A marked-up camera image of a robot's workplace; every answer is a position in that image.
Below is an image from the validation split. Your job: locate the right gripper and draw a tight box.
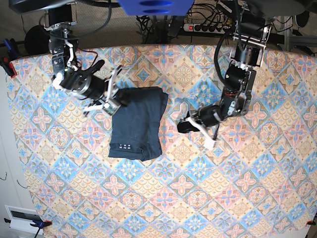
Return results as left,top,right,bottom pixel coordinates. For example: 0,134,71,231
83,65,129,117

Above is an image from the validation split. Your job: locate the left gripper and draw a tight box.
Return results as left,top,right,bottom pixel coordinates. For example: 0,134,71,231
177,110,217,150

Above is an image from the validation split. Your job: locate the dark blue t-shirt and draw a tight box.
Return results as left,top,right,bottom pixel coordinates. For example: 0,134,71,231
108,87,168,161

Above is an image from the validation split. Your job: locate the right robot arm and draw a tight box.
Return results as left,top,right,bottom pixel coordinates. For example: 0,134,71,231
44,4,129,116

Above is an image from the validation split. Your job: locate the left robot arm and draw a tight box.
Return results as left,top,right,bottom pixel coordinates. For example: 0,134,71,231
177,10,271,149

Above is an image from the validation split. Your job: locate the patterned tablecloth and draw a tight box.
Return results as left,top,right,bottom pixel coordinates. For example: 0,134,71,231
6,45,317,238

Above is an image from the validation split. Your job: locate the white power strip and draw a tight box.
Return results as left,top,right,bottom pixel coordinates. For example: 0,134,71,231
183,23,229,34

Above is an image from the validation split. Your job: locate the black round stool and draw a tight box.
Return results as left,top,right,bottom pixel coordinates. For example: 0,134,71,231
24,25,50,56

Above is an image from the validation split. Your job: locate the blue orange bottom clamp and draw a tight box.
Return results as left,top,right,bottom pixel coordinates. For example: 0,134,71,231
4,218,52,235

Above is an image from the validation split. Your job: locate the orange right corner clamp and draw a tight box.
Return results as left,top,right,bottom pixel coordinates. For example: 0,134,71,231
306,221,316,226

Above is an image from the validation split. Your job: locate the black cable bundle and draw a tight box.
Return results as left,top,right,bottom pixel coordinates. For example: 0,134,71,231
135,14,181,45

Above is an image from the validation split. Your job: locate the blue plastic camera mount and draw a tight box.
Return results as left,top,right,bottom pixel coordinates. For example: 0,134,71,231
117,0,194,16

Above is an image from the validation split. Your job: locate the white wall outlet box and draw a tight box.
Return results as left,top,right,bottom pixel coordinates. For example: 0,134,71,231
5,205,40,234

